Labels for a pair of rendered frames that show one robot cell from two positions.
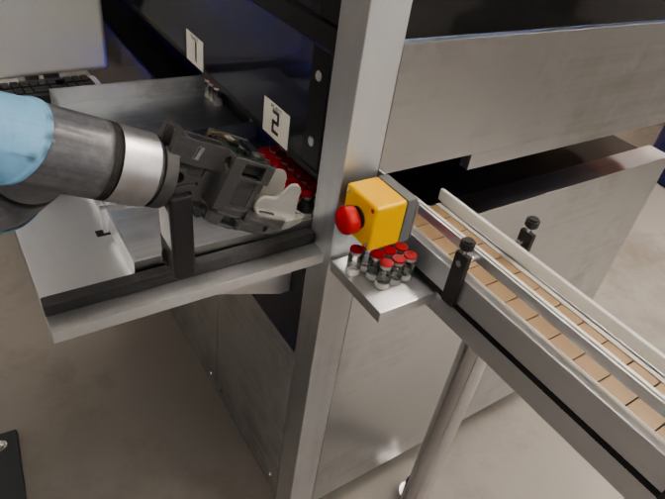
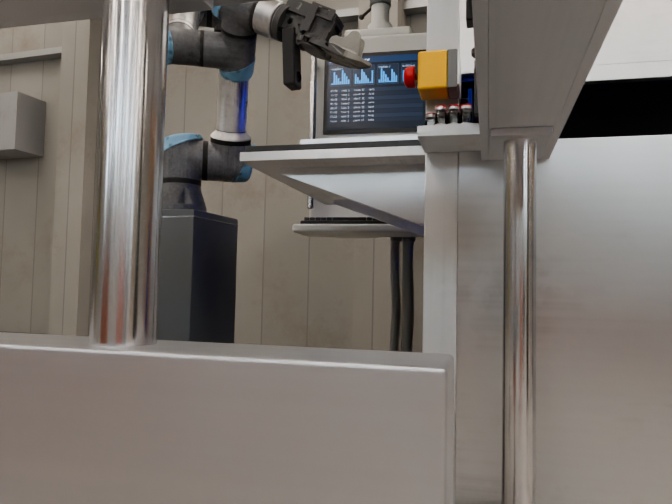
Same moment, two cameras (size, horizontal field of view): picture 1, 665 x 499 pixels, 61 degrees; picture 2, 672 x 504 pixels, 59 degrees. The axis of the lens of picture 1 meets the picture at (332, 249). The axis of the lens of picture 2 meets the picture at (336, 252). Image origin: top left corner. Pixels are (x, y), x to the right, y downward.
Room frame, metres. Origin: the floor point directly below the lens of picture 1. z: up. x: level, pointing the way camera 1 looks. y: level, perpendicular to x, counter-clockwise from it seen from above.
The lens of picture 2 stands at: (-0.13, -0.82, 0.60)
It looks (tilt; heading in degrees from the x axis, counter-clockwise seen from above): 3 degrees up; 53
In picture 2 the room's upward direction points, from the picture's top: 1 degrees clockwise
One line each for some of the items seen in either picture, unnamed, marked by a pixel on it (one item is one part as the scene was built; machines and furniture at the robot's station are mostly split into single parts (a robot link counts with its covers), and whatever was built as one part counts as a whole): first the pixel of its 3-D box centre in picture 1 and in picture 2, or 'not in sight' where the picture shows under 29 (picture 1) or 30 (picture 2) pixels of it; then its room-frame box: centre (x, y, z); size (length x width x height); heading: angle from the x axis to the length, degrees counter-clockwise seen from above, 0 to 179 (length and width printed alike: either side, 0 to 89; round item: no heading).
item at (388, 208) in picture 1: (377, 212); (437, 75); (0.68, -0.05, 0.99); 0.08 x 0.07 x 0.07; 129
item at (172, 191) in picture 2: not in sight; (180, 197); (0.54, 0.82, 0.84); 0.15 x 0.15 x 0.10
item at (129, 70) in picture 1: (127, 88); not in sight; (1.53, 0.66, 0.73); 1.98 x 0.01 x 0.25; 39
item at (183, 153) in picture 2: not in sight; (184, 157); (0.54, 0.82, 0.96); 0.13 x 0.12 x 0.14; 155
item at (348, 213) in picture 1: (350, 219); (413, 77); (0.65, -0.02, 0.99); 0.04 x 0.04 x 0.04; 39
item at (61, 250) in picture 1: (148, 170); (378, 181); (0.89, 0.36, 0.87); 0.70 x 0.48 x 0.02; 39
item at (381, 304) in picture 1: (390, 277); (459, 138); (0.69, -0.10, 0.87); 0.14 x 0.13 x 0.02; 129
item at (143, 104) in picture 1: (153, 113); not in sight; (1.07, 0.41, 0.90); 0.34 x 0.26 x 0.04; 129
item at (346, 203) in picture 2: not in sight; (389, 220); (1.08, 0.52, 0.79); 0.34 x 0.03 x 0.13; 129
